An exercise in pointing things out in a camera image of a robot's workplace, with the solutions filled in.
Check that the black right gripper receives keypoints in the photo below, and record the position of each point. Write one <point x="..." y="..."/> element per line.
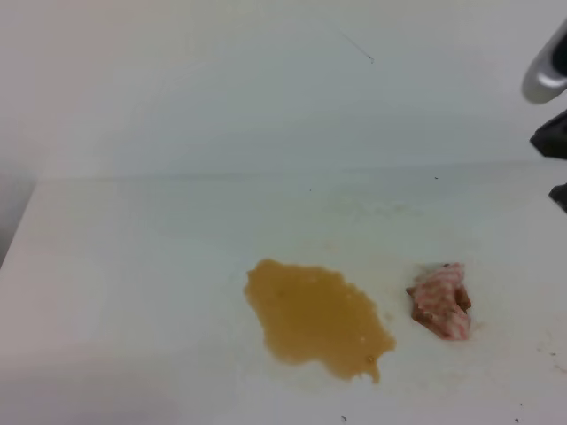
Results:
<point x="550" y="141"/>

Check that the brown coffee spill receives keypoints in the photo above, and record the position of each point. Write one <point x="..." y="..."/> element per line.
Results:
<point x="310" y="313"/>

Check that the pink striped stained rag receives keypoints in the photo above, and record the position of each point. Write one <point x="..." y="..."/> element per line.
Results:
<point x="440" y="301"/>

